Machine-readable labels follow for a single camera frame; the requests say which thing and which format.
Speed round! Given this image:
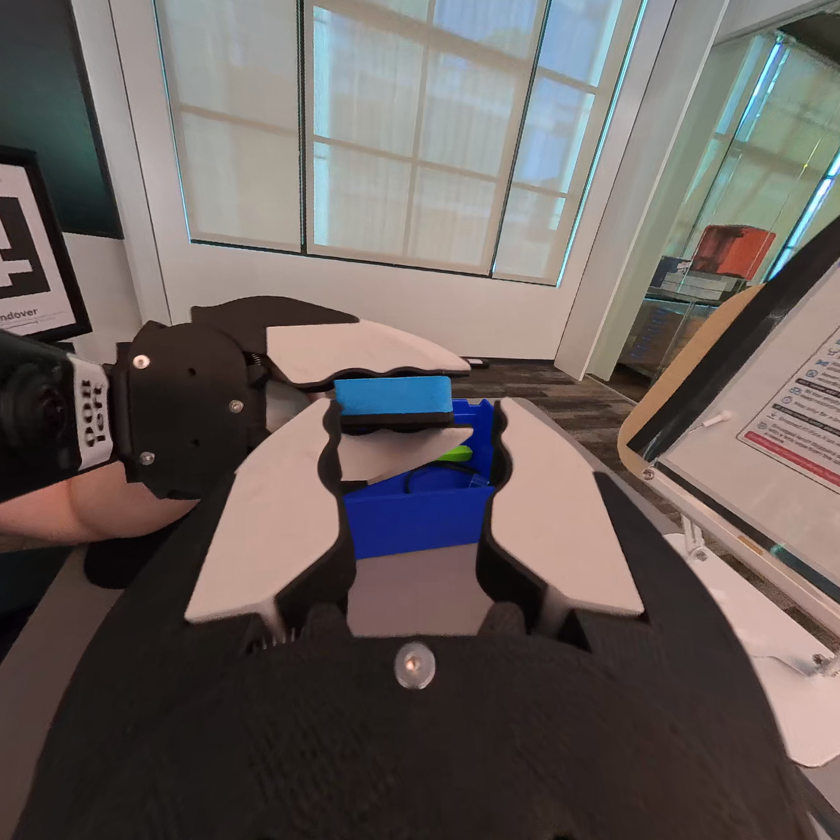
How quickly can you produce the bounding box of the blue plastic bin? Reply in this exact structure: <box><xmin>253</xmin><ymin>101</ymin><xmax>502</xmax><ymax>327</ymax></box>
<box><xmin>341</xmin><ymin>397</ymin><xmax>496</xmax><ymax>560</ymax></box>

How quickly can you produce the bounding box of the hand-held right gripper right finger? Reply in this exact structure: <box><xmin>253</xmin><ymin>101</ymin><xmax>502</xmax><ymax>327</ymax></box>
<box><xmin>476</xmin><ymin>395</ymin><xmax>647</xmax><ymax>637</ymax></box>

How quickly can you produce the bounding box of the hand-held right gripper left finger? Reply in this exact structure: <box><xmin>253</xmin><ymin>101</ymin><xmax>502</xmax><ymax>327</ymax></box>
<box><xmin>184</xmin><ymin>399</ymin><xmax>358</xmax><ymax>641</ymax></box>

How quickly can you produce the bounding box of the large glass window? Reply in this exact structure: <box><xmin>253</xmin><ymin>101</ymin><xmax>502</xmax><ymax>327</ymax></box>
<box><xmin>154</xmin><ymin>0</ymin><xmax>647</xmax><ymax>286</ymax></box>

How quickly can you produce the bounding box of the black framed board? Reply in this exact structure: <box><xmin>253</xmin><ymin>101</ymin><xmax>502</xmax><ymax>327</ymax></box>
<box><xmin>0</xmin><ymin>146</ymin><xmax>93</xmax><ymax>342</ymax></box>

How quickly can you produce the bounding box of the blue black eraser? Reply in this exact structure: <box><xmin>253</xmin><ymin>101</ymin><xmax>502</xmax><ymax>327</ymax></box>
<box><xmin>333</xmin><ymin>376</ymin><xmax>455</xmax><ymax>434</ymax></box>

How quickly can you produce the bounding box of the plastic-sleeved instruction sheet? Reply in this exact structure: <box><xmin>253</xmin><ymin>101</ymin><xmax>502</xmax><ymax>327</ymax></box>
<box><xmin>659</xmin><ymin>262</ymin><xmax>840</xmax><ymax>585</ymax></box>

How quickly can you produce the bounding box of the orange machine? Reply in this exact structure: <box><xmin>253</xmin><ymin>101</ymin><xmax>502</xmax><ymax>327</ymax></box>
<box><xmin>692</xmin><ymin>225</ymin><xmax>777</xmax><ymax>280</ymax></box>

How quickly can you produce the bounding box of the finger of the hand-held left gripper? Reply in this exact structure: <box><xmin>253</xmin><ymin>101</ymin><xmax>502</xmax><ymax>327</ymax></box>
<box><xmin>264</xmin><ymin>318</ymin><xmax>472</xmax><ymax>388</ymax></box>
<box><xmin>340</xmin><ymin>425</ymin><xmax>476</xmax><ymax>484</ymax></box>

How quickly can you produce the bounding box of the white tablet stand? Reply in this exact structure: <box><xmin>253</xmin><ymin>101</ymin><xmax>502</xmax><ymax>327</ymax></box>
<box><xmin>663</xmin><ymin>518</ymin><xmax>840</xmax><ymax>769</ymax></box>

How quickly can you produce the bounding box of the person's left forearm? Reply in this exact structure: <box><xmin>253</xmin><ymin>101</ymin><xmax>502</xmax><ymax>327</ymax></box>
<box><xmin>0</xmin><ymin>459</ymin><xmax>201</xmax><ymax>546</ymax></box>

